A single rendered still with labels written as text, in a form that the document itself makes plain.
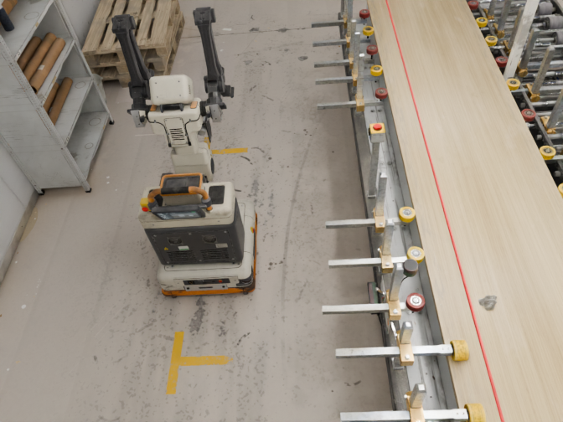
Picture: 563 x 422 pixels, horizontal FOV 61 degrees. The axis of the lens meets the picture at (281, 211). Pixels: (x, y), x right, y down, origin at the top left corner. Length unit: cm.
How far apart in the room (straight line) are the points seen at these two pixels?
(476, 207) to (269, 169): 192
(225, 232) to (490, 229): 142
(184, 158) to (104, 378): 145
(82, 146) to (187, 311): 191
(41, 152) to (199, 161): 153
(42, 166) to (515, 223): 336
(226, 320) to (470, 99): 208
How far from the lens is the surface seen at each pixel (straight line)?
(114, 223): 397
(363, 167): 300
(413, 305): 223
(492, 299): 231
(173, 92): 268
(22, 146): 411
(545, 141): 322
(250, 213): 335
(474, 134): 301
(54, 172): 422
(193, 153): 290
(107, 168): 443
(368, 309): 224
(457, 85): 334
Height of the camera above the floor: 285
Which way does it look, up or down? 50 degrees down
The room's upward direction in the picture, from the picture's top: 8 degrees counter-clockwise
